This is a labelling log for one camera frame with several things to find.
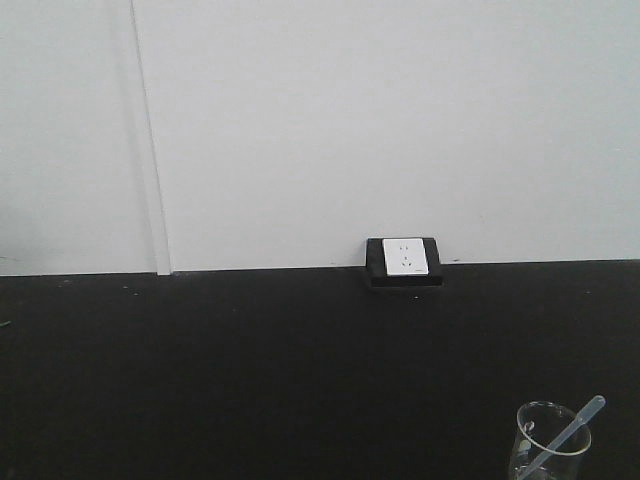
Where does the white wall power socket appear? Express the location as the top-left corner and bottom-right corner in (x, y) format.
(382, 238), (429, 277)

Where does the black socket housing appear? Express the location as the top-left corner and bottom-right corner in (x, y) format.
(365, 238), (444, 291)

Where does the clear plastic pipette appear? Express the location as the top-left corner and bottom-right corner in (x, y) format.
(529, 395), (606, 469)

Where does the clear glass beaker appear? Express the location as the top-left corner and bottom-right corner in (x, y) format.
(507, 401), (592, 480)

